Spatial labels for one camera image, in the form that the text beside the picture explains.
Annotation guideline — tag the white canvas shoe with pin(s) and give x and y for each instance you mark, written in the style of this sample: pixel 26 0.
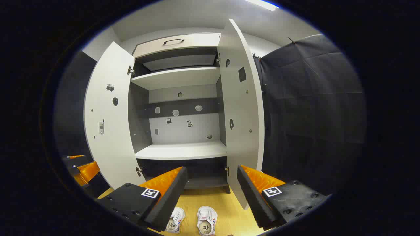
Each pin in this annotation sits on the white canvas shoe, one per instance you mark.
pixel 177 221
pixel 206 221

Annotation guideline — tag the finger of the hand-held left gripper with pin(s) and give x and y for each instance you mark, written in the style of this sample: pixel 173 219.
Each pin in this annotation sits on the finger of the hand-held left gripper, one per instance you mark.
pixel 88 173
pixel 75 160

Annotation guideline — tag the ceiling light strip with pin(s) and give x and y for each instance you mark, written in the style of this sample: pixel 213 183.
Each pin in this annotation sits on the ceiling light strip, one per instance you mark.
pixel 262 4

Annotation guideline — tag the white and grey shoe cabinet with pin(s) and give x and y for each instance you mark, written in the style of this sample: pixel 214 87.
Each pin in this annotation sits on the white and grey shoe cabinet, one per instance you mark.
pixel 183 127

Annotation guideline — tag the white cabinet door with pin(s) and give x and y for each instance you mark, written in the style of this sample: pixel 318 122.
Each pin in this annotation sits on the white cabinet door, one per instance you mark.
pixel 111 141
pixel 241 108

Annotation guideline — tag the white cabinet shelf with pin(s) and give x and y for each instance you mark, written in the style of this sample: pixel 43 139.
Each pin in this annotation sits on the white cabinet shelf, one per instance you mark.
pixel 177 78
pixel 183 151

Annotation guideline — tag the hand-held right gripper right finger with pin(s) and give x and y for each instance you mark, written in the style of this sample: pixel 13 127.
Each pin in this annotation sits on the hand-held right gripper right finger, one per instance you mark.
pixel 252 196

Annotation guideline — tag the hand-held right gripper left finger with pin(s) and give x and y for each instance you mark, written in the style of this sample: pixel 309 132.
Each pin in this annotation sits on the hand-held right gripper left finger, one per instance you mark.
pixel 170 200

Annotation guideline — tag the grey cabinet shelf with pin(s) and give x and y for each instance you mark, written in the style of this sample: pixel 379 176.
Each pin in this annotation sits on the grey cabinet shelf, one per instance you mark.
pixel 206 183

